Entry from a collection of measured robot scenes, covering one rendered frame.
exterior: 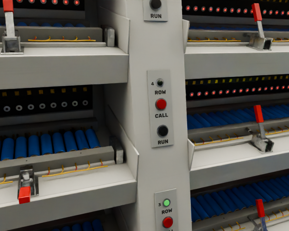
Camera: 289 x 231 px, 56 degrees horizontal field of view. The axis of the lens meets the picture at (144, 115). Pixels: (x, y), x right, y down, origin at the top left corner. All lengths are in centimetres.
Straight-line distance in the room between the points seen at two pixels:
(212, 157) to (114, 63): 25
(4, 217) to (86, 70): 23
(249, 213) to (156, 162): 30
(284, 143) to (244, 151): 11
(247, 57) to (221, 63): 6
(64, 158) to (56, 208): 8
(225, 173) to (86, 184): 25
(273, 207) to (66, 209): 47
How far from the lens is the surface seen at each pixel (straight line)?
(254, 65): 55
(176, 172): 47
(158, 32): 44
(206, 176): 51
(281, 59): 60
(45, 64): 40
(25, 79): 41
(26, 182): 41
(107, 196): 44
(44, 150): 48
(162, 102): 43
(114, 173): 45
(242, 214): 67
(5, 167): 45
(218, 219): 64
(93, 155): 46
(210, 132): 56
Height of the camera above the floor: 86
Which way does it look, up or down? 6 degrees down
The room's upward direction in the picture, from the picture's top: 4 degrees counter-clockwise
